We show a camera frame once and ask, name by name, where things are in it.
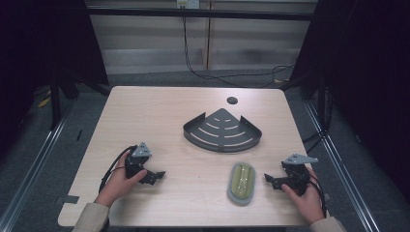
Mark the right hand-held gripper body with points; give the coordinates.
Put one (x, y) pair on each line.
(298, 175)

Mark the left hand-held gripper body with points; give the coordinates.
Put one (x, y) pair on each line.
(134, 162)

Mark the person's right hand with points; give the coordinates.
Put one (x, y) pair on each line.
(306, 201)

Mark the person's left hand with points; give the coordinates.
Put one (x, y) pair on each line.
(117, 185)

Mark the green soap bar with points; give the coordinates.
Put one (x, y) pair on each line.
(242, 179)

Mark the black metal corner shelf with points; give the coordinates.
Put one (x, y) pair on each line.
(222, 133)

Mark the grey floor tape piece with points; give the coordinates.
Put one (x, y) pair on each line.
(68, 199)

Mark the black metal stand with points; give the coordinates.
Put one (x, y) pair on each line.
(55, 103)

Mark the yellow floor tape piece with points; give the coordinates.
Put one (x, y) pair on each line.
(43, 102)

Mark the dark curtain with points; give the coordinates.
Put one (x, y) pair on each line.
(38, 48)
(367, 80)

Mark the metal floor rail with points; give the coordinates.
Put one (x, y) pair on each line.
(348, 180)
(29, 175)

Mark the black horizontal frame bar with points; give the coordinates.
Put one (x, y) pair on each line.
(199, 14)

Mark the white wall socket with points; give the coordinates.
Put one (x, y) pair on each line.
(188, 3)

